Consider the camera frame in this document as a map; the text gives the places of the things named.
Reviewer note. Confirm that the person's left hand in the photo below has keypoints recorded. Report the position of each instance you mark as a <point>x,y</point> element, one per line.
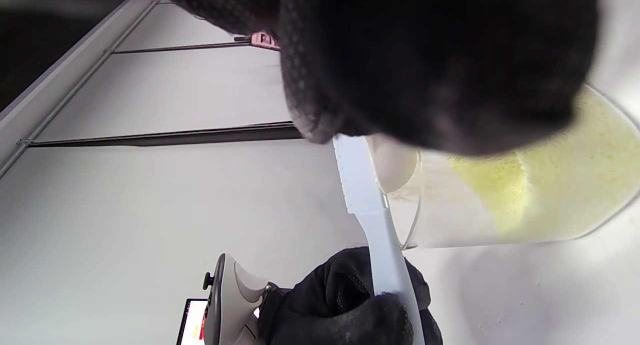
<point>340,305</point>

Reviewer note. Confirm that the person's right hand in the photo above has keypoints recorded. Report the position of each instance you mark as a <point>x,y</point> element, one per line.
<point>425,60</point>

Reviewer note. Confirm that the light blue plastic knife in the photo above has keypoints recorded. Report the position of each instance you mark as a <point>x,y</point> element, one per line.
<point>357,180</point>

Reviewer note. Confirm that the glass chicken bouillon jar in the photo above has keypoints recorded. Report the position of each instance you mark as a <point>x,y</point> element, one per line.
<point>550,185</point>

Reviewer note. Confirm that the grey white handheld controller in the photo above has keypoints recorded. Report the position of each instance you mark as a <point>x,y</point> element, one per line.
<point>230,295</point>

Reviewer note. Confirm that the lit computer monitor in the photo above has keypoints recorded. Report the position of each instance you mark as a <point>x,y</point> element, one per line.
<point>192,322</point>

